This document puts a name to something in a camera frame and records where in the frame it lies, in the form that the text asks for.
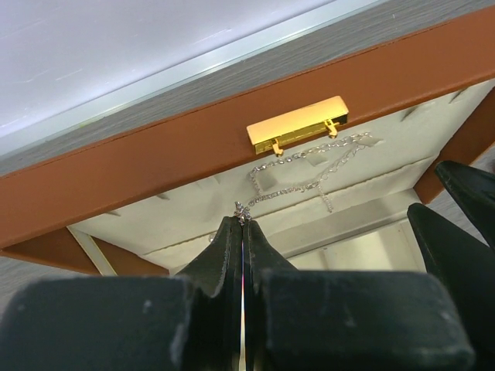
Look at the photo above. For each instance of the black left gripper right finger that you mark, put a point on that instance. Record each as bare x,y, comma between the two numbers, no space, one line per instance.
345,320

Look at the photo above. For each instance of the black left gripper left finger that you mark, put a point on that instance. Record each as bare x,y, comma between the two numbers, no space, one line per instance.
188,321

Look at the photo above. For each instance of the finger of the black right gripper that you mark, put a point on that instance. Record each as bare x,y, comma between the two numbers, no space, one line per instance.
473,191
464,265

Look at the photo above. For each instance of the brown jewelry box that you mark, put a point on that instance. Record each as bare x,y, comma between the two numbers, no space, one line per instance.
40,201

